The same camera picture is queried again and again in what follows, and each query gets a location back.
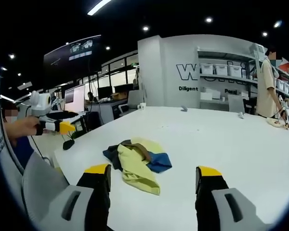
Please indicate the white mug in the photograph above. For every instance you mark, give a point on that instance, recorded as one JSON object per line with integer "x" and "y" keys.
{"x": 142, "y": 105}

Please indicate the person's blue clothing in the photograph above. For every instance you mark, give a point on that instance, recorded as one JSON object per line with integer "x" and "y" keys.
{"x": 24, "y": 151}

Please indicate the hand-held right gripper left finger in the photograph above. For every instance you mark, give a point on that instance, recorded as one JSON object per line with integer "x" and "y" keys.
{"x": 86, "y": 207}

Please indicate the grey metal shelf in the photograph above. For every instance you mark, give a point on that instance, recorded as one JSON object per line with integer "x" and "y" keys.
{"x": 231, "y": 81}

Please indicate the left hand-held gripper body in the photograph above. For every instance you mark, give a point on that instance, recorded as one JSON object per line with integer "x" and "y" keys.
{"x": 39, "y": 103}

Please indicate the black stand base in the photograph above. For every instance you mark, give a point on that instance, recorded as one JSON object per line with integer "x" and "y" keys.
{"x": 68, "y": 144}

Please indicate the person's left hand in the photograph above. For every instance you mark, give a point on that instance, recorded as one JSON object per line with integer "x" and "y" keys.
{"x": 24, "y": 127}

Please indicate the black monitor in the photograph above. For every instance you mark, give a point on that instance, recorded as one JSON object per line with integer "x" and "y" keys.
{"x": 122, "y": 88}
{"x": 105, "y": 92}

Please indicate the small white object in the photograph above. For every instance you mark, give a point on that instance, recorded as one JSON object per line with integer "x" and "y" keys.
{"x": 241, "y": 115}

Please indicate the grey office chair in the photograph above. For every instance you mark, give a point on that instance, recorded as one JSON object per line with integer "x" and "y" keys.
{"x": 43, "y": 183}

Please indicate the small grey object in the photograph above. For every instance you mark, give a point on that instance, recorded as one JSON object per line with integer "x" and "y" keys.
{"x": 183, "y": 108}

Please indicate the hanging dark screen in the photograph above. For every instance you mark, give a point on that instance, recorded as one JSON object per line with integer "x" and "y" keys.
{"x": 72, "y": 57}

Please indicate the metal shelf with boxes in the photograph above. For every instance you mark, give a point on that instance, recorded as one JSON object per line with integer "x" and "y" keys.
{"x": 287, "y": 86}

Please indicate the white lit monitor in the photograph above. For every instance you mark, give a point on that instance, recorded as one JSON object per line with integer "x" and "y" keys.
{"x": 74, "y": 98}

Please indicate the grey high-back chair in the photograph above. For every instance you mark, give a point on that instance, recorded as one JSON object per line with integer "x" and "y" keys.
{"x": 135, "y": 99}

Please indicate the yellow and blue garment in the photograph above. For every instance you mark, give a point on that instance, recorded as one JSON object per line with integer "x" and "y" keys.
{"x": 139, "y": 163}

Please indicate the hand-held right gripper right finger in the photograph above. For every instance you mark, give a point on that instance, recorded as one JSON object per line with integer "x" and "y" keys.
{"x": 219, "y": 207}

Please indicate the long ceiling light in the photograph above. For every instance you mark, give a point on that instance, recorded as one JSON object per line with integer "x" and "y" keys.
{"x": 98, "y": 6}

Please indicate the white storage box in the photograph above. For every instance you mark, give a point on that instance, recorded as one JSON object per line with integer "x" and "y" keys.
{"x": 220, "y": 69}
{"x": 206, "y": 69}
{"x": 235, "y": 71}

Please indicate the cream cloth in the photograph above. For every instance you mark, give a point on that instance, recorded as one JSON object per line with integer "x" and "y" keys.
{"x": 274, "y": 121}

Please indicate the grey chair back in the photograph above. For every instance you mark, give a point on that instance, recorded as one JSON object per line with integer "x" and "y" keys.
{"x": 236, "y": 103}

